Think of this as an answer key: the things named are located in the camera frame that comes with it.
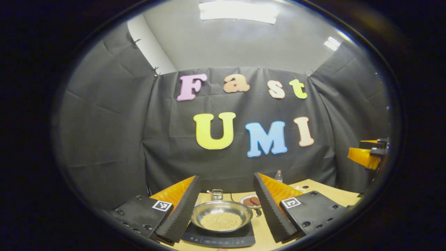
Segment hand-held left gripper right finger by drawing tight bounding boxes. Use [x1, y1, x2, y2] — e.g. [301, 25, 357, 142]
[253, 172, 351, 244]

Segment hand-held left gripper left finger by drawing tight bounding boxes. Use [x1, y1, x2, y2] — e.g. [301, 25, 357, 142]
[111, 175, 202, 244]

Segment steel pot with black handle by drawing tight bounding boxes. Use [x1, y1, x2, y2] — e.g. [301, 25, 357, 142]
[191, 200, 262, 233]

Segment pile of soybeans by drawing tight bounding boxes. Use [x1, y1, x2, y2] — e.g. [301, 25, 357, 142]
[200, 212, 243, 231]

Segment black induction cooktop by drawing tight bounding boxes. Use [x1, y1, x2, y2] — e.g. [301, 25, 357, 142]
[181, 220, 256, 249]

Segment white round plate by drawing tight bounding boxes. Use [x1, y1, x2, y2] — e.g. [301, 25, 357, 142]
[240, 194, 262, 209]

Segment small ceiling light panel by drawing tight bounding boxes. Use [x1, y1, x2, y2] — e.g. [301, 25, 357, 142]
[323, 36, 341, 52]

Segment large ceiling light panel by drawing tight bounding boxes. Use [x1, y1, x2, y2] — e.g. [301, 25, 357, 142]
[199, 0, 279, 25]

